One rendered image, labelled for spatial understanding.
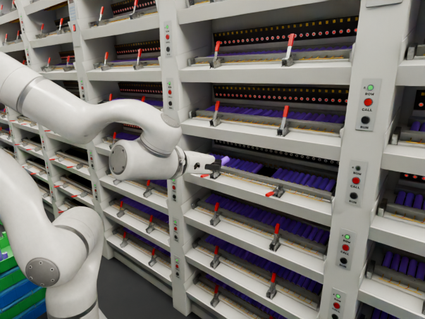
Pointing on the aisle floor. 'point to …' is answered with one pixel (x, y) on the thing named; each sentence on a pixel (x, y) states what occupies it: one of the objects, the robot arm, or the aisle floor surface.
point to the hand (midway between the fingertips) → (212, 164)
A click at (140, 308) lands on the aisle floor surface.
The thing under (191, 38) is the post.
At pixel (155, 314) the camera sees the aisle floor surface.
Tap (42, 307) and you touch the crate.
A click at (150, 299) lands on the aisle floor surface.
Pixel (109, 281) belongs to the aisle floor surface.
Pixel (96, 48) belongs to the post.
